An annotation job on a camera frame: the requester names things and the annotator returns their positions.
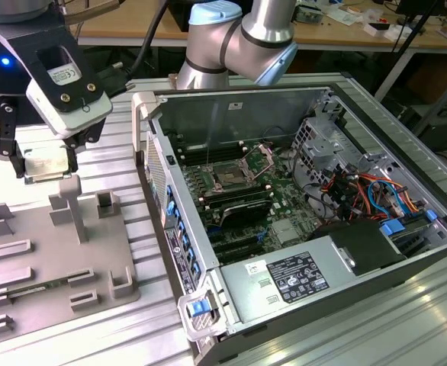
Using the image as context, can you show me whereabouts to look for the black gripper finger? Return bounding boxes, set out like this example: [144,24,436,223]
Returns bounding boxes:
[63,120,104,174]
[0,95,27,179]

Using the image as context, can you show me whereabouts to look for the silver CPU green edge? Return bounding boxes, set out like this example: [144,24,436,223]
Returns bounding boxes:
[22,146,75,185]

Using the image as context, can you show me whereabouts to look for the black RAM slot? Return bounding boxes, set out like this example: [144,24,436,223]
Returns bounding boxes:
[179,147,247,164]
[203,191,275,210]
[176,140,246,157]
[197,183,272,202]

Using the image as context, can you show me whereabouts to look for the CPU socket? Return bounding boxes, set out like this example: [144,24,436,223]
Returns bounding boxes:
[207,158,262,191]

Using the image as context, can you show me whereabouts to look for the black expansion slot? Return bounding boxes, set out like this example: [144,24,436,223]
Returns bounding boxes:
[207,227,265,247]
[212,239,266,257]
[216,249,267,266]

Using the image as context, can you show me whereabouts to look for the grey plastic parts rack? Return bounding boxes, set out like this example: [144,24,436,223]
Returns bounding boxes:
[0,175,141,339]

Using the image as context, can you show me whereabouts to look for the blue card retainer clips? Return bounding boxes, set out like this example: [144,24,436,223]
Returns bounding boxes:
[165,185,204,285]

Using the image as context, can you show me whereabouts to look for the green RAM stick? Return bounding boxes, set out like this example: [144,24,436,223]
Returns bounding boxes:
[8,279,72,297]

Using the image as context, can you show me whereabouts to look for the open grey PC case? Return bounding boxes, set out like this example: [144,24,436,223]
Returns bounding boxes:
[131,82,447,366]

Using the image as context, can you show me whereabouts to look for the blue case latch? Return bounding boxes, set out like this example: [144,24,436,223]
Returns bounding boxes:
[187,300,206,318]

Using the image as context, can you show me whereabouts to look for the green motherboard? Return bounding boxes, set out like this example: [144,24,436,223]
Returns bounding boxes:
[169,131,346,268]

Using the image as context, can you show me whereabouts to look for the grey power supply unit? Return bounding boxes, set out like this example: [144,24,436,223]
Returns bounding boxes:
[218,235,335,325]

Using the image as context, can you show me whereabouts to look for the silver chipset heatsink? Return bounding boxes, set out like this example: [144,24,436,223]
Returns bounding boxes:
[271,220,300,246]

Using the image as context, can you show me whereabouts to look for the perforated metal drive cage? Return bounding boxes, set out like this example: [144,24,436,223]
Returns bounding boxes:
[290,114,365,188]

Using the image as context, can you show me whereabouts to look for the black plastic air shroud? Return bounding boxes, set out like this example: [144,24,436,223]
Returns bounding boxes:
[309,220,406,278]

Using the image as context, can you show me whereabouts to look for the white box black inset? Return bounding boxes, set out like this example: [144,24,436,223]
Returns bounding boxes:
[363,21,400,38]

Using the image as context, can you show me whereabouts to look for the blue disk carrier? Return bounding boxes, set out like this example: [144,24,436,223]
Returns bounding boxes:
[380,219,407,238]

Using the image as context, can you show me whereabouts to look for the black floor box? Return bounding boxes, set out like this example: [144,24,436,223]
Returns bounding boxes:
[417,106,447,144]

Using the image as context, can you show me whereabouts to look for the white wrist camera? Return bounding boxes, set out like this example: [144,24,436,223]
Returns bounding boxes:
[24,56,114,140]

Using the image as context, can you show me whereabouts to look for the black camera bracket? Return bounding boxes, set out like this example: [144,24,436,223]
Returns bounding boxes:
[0,21,107,114]

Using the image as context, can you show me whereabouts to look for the beige cable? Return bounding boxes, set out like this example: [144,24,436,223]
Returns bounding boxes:
[57,0,127,24]

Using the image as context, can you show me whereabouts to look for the thin wire locking lever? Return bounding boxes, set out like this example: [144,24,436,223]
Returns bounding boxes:
[205,129,214,169]

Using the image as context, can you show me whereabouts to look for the black camera cable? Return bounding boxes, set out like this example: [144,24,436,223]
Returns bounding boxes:
[95,0,172,97]

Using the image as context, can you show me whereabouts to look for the metal socket cover frame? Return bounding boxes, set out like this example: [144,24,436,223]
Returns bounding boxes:
[241,142,277,181]

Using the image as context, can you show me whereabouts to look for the orange wire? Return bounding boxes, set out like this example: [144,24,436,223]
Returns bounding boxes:
[355,173,406,191]

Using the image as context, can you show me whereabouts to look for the blue wire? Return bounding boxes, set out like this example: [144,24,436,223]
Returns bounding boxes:
[366,178,421,219]

